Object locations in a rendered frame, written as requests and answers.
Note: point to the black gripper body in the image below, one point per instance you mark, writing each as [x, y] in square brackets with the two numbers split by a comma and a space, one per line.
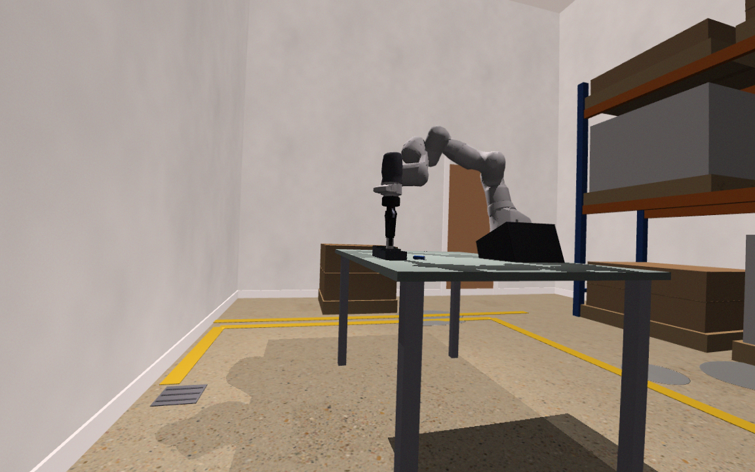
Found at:
[390, 202]

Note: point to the grey rack of three bins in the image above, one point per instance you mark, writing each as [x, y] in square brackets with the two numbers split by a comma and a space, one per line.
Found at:
[389, 253]

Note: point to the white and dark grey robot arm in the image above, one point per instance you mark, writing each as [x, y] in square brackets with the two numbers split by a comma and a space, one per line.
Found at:
[395, 175]

